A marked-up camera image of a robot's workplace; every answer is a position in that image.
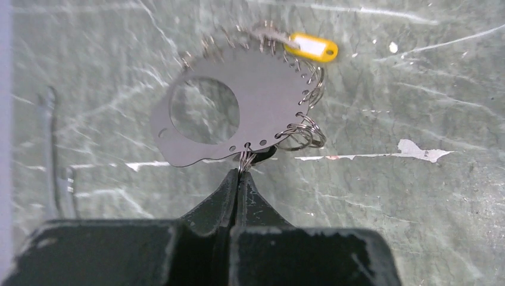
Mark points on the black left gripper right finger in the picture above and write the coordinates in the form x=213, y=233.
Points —
x=265, y=249

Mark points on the silver key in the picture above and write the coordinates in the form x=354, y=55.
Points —
x=267, y=33

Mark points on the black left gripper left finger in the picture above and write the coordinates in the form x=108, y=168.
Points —
x=190, y=250

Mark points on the yellow key tag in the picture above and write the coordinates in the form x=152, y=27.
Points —
x=311, y=47

